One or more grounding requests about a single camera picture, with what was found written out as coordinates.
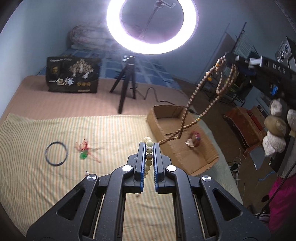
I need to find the cream bead bracelet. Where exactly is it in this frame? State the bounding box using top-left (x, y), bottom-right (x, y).
top-left (136, 136), bottom-right (154, 197)

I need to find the brown wooden bead necklace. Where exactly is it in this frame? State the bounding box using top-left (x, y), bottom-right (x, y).
top-left (157, 56), bottom-right (239, 145)

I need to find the red strap wristwatch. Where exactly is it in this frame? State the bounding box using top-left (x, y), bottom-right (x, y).
top-left (185, 131), bottom-right (201, 148)

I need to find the red string jade pendant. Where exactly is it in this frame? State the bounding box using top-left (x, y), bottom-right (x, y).
top-left (74, 139), bottom-right (101, 163)

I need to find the dark blue bangle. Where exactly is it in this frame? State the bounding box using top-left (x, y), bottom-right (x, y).
top-left (44, 141), bottom-right (68, 167)

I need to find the right gloved hand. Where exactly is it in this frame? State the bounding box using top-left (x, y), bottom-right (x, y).
top-left (262, 99), bottom-right (295, 156)

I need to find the black clothes rack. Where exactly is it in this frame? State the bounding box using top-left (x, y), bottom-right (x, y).
top-left (202, 28), bottom-right (259, 107)

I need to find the open cardboard box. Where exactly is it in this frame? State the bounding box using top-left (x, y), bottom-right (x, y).
top-left (147, 105), bottom-right (219, 176)

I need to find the orange cloth covered box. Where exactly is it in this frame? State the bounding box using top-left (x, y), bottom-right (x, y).
top-left (223, 106), bottom-right (267, 155)

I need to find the blue patterned quilt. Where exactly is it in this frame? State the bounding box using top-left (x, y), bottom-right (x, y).
top-left (62, 48), bottom-right (180, 90)

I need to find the black tripod stand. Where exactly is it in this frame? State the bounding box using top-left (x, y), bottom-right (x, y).
top-left (110, 55), bottom-right (137, 114)

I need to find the phone holder clip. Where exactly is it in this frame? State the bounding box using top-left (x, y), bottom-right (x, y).
top-left (156, 0), bottom-right (176, 9)

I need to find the striped yellow cloth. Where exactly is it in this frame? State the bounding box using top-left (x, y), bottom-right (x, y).
top-left (0, 112), bottom-right (243, 241)

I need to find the black printed shopping bag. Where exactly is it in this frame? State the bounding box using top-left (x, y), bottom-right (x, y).
top-left (46, 56), bottom-right (101, 93)

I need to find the white ring light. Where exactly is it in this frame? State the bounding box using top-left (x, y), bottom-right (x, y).
top-left (106, 1), bottom-right (199, 55)

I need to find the black power cable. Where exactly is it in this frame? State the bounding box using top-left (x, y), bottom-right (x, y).
top-left (136, 87), bottom-right (200, 115)

